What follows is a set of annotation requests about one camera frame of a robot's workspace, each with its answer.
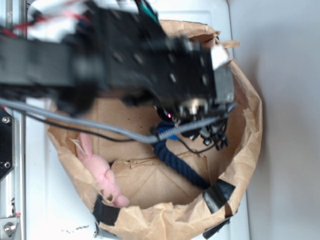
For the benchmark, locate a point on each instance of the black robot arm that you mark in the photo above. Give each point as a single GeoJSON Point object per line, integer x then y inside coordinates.
{"type": "Point", "coordinates": [124, 55]}

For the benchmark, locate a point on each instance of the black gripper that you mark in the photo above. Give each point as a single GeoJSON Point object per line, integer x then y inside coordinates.
{"type": "Point", "coordinates": [205, 118]}

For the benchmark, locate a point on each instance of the aluminium frame rail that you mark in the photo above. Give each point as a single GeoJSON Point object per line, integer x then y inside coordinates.
{"type": "Point", "coordinates": [13, 187]}

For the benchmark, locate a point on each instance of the pink plush bunny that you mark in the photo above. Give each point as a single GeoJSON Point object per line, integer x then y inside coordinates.
{"type": "Point", "coordinates": [101, 171]}

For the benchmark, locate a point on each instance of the brown paper bag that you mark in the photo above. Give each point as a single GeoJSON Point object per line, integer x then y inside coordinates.
{"type": "Point", "coordinates": [163, 204]}

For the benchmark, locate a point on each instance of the black mounting plate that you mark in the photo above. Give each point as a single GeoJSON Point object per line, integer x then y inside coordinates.
{"type": "Point", "coordinates": [6, 143]}

